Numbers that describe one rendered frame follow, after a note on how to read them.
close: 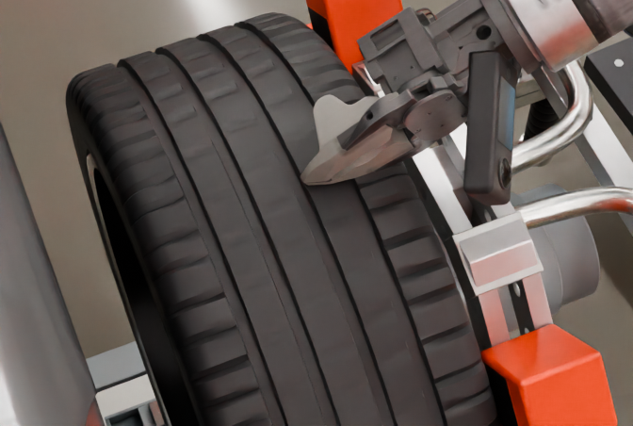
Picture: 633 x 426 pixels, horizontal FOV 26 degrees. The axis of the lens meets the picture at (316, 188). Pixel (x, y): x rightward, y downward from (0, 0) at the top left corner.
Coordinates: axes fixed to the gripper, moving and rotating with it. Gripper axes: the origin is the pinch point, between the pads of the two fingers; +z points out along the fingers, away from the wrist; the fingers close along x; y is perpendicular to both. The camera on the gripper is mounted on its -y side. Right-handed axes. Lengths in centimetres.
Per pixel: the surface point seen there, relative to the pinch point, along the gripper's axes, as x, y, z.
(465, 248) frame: -10.8, -7.4, -6.2
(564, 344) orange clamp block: -13.6, -18.2, -9.3
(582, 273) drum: -40.6, -5.0, -10.6
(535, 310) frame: -16.3, -13.5, -8.1
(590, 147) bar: -34.3, 4.2, -18.2
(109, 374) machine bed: -92, 37, 70
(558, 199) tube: -27.3, -1.6, -13.5
